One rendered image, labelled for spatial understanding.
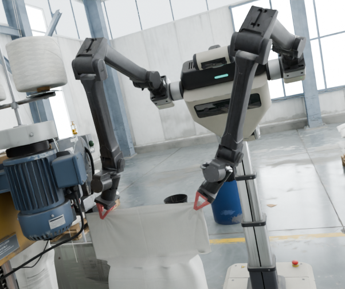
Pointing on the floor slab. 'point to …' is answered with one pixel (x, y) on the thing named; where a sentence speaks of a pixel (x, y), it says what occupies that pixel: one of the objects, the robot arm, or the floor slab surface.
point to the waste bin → (226, 200)
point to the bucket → (176, 199)
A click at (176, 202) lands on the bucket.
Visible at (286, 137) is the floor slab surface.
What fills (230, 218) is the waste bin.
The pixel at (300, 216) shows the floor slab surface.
